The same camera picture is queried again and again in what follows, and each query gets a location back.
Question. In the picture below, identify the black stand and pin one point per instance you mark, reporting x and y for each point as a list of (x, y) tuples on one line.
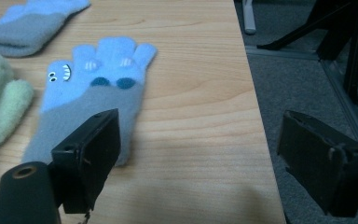
[(348, 37)]

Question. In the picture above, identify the white table frame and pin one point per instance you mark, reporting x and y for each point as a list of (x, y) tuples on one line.
[(249, 15)]

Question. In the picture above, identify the metal floor rail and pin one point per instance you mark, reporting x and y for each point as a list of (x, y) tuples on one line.
[(338, 84)]

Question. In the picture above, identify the blue glove with face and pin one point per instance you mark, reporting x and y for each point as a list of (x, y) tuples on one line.
[(105, 93)]

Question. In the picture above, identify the green toy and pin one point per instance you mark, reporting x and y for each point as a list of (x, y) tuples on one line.
[(0, 105)]

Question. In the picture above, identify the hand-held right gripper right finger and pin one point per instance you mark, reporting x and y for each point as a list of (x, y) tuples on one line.
[(317, 161)]

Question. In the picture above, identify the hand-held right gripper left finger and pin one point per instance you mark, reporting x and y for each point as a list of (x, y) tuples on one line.
[(90, 155)]

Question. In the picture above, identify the blue and grey glove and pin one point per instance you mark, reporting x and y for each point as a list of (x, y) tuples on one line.
[(24, 28)]

